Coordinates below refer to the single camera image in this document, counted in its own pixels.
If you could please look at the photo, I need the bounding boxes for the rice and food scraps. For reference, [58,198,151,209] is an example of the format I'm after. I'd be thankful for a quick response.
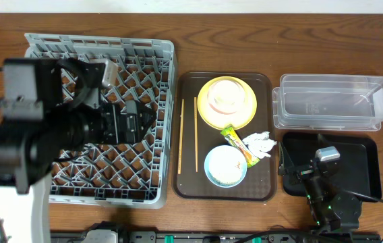
[208,146,245,186]

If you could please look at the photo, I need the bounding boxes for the light blue bowl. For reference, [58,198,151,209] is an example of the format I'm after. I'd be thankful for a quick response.
[204,144,248,188]

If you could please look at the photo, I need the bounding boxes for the wooden chopstick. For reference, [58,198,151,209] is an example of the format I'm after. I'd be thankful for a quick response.
[177,99,185,175]
[194,97,199,173]

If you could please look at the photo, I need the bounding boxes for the green snack wrapper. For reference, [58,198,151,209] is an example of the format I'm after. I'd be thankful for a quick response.
[220,126,260,168]

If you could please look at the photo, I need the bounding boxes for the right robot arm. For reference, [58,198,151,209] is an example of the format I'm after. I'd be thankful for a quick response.
[278,143,361,234]

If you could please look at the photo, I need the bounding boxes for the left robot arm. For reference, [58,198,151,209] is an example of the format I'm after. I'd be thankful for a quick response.
[0,58,156,242]

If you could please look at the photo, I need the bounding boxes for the crumpled white tissue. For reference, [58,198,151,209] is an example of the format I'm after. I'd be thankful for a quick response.
[242,131,277,159]

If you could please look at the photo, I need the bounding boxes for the black tray bin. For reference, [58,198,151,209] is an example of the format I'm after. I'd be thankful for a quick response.
[282,132,382,199]

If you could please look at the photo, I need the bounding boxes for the grey plastic dish rack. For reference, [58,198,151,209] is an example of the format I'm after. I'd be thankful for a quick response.
[26,33,177,209]

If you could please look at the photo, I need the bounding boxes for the brown serving tray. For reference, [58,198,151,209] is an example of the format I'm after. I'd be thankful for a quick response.
[173,72,277,202]

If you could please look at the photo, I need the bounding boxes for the clear plastic bin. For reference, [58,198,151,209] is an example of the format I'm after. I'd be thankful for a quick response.
[272,74,383,131]

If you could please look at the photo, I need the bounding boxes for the yellow plate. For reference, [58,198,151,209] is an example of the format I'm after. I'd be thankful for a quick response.
[197,76,257,130]

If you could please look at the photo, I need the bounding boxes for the white cup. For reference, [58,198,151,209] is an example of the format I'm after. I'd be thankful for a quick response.
[212,80,238,109]

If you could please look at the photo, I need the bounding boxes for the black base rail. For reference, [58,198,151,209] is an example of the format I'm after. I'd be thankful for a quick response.
[50,221,381,243]

